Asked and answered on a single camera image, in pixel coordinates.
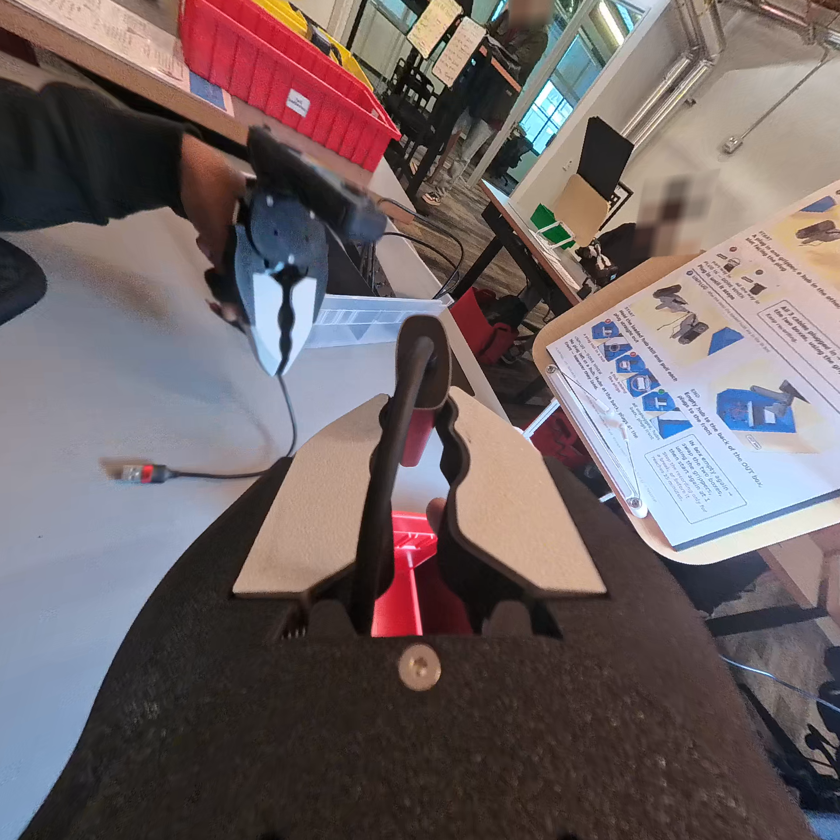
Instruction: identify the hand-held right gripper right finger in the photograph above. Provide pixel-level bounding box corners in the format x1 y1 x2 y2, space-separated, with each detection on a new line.
434 386 608 600

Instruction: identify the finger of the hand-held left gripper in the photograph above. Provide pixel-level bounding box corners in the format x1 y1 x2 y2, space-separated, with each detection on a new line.
283 276 324 371
251 271 290 378

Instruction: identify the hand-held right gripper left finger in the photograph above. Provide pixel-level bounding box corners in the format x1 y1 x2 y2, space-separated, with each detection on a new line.
231 394 395 599

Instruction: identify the clear plastic bin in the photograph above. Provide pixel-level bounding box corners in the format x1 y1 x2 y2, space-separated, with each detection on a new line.
305 294 455 350

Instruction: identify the red plastic bin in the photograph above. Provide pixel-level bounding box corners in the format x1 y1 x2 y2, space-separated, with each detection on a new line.
178 0 403 173
369 511 475 639

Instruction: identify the grey USB hub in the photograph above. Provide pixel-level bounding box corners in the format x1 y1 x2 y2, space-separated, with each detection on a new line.
395 315 454 468

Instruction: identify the long black hub cable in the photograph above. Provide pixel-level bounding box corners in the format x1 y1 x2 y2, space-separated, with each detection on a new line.
367 196 466 301

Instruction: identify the black cable with red plugs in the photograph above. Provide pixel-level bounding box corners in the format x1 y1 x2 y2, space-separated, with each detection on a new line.
98 371 299 488

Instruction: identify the person's left forearm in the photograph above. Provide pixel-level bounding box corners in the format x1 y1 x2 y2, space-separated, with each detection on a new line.
0 79 201 232

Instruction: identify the person's left hand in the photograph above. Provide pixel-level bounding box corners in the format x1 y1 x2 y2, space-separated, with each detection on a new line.
178 134 257 273

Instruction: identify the clear page holder bar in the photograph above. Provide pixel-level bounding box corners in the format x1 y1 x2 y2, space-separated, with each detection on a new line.
545 364 651 519

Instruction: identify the red bag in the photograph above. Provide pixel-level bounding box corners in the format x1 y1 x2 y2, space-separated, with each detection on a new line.
451 287 522 365

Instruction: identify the yellow bin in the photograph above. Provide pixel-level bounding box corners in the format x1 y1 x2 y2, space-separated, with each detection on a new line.
252 0 376 93

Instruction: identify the instruction sheet on stand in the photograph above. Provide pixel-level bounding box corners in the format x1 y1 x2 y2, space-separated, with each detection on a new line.
532 252 840 565

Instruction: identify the black textured rounded object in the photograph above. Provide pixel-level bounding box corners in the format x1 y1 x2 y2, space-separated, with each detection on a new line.
0 238 48 327

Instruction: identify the brown upright board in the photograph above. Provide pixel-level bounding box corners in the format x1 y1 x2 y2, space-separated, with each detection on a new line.
406 0 464 60
431 16 488 89

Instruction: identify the green box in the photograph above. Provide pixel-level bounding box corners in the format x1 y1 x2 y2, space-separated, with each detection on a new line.
529 202 580 252

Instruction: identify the printed instruction sheet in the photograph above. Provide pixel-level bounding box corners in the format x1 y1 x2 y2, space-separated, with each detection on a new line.
546 180 840 552

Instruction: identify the printed paper sheet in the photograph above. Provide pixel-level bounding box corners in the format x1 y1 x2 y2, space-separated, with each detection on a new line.
26 0 191 86

